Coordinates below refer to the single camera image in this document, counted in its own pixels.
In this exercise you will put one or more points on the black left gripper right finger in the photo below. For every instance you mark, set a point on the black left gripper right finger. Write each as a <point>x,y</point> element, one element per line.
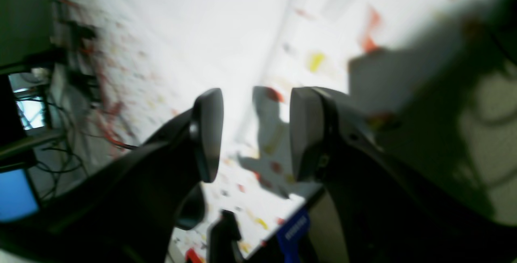
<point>389,213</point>

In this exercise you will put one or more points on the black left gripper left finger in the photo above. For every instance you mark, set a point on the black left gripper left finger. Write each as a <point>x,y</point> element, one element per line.
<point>127,211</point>

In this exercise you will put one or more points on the terrazzo pattern tablecloth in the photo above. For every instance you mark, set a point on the terrazzo pattern tablecloth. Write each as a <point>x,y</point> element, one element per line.
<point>159,55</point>

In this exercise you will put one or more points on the blue clamp handle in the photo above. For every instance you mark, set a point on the blue clamp handle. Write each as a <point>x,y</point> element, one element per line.
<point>291,232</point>

